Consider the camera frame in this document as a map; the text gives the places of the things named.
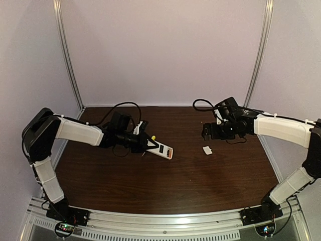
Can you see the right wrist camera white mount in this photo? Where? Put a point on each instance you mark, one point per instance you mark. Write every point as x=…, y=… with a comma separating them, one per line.
x=219, y=119

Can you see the circuit board with leds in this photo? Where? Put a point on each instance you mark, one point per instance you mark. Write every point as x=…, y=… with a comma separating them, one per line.
x=63, y=230
x=265, y=230

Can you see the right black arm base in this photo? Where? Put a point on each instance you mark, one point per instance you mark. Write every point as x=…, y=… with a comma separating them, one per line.
x=267, y=210

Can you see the white remote control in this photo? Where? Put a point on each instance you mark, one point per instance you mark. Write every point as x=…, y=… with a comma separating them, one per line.
x=163, y=151

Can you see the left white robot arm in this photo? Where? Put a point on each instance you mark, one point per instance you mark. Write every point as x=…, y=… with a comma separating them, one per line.
x=42, y=131

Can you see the left circuit board with leds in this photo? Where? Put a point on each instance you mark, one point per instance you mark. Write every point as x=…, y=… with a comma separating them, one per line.
x=63, y=230

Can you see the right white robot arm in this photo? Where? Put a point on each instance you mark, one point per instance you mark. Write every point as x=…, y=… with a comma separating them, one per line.
x=234, y=121

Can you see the left aluminium corner post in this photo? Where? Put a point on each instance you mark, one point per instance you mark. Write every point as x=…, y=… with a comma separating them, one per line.
x=66, y=54

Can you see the yellow handled screwdriver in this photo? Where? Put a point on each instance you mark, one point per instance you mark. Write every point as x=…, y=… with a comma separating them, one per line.
x=153, y=138

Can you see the aluminium corner post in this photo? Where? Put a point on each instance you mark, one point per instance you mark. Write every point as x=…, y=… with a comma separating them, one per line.
x=265, y=31
x=66, y=54

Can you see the right aluminium corner post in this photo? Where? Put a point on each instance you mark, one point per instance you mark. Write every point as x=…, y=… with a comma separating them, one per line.
x=265, y=31

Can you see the right circuit board with leds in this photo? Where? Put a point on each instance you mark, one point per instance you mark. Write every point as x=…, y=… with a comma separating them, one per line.
x=265, y=230

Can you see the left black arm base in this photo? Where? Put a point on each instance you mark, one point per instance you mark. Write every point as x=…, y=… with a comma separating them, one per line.
x=62, y=211

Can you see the aluminium front rail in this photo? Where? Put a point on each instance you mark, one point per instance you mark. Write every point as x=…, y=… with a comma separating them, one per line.
x=222, y=225

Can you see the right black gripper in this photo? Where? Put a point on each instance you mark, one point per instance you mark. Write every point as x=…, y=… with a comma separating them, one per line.
x=207, y=130

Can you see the white battery cover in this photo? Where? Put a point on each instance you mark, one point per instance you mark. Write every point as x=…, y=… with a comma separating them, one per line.
x=207, y=150

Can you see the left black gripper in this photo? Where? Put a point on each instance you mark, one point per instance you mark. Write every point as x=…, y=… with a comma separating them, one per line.
x=143, y=141

